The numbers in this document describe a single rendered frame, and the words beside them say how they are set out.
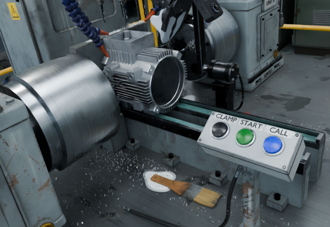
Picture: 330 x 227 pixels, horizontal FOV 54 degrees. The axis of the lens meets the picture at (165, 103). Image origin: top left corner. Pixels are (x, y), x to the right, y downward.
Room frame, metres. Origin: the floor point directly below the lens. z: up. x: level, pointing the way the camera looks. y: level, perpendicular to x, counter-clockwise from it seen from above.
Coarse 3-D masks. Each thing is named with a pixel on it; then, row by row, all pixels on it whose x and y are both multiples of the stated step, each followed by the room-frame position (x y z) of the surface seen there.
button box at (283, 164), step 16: (208, 128) 0.52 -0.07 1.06; (240, 128) 0.49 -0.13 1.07; (256, 128) 0.48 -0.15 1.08; (272, 128) 0.46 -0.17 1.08; (208, 144) 0.49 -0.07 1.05; (224, 144) 0.48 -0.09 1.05; (240, 144) 0.46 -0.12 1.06; (256, 144) 0.45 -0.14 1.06; (288, 144) 0.43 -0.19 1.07; (304, 144) 0.45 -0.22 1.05; (240, 160) 0.46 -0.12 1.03; (256, 160) 0.43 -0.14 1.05; (272, 160) 0.42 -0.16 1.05; (288, 160) 0.41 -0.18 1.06; (288, 176) 0.40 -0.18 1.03
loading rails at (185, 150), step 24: (144, 120) 0.87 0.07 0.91; (168, 120) 0.81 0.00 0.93; (192, 120) 0.87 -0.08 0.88; (264, 120) 0.74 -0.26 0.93; (144, 144) 0.88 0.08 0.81; (168, 144) 0.81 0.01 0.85; (192, 144) 0.75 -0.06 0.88; (312, 144) 0.63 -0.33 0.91; (216, 168) 0.70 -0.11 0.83; (312, 168) 0.63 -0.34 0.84; (264, 192) 0.61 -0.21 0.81; (288, 192) 0.57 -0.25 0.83
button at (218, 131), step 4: (216, 124) 0.51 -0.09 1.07; (220, 124) 0.51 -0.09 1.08; (224, 124) 0.50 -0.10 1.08; (212, 128) 0.51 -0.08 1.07; (216, 128) 0.50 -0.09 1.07; (220, 128) 0.50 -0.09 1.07; (224, 128) 0.50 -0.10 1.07; (212, 132) 0.50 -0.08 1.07; (216, 132) 0.50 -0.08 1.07; (220, 132) 0.49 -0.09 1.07; (224, 132) 0.49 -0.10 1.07; (216, 136) 0.49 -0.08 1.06; (220, 136) 0.49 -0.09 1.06
